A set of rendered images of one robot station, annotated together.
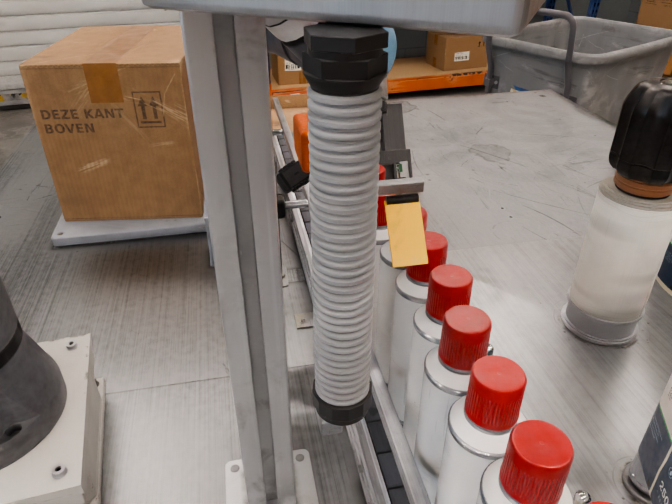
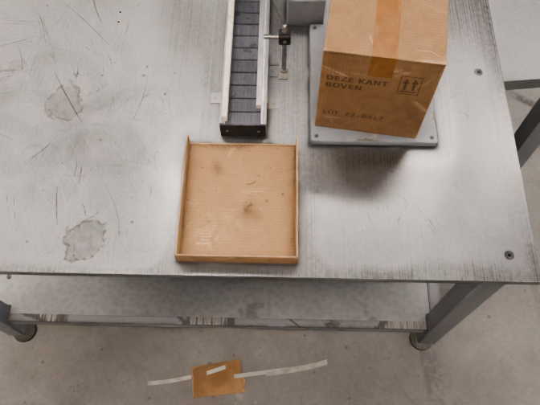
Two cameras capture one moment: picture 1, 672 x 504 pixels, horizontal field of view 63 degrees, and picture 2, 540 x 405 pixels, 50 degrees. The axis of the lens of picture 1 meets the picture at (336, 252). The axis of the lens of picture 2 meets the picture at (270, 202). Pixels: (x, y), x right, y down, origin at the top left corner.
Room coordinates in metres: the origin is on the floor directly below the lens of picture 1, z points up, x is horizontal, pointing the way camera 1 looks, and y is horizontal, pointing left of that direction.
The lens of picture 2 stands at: (1.93, 0.33, 2.01)
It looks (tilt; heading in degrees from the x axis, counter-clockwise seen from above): 64 degrees down; 193
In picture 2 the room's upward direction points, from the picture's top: 1 degrees counter-clockwise
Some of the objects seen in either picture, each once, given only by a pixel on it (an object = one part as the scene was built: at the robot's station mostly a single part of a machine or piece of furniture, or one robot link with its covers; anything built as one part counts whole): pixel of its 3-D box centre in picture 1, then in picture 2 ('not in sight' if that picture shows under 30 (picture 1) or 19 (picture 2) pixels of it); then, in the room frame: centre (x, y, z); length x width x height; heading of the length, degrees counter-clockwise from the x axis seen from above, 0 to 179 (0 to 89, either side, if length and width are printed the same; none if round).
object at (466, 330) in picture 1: (451, 420); not in sight; (0.30, -0.09, 0.98); 0.05 x 0.05 x 0.20
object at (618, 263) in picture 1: (632, 218); not in sight; (0.54, -0.33, 1.03); 0.09 x 0.09 x 0.30
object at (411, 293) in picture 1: (419, 332); not in sight; (0.40, -0.08, 0.98); 0.05 x 0.05 x 0.20
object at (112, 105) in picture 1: (139, 117); (378, 45); (1.01, 0.37, 0.99); 0.30 x 0.24 x 0.27; 4
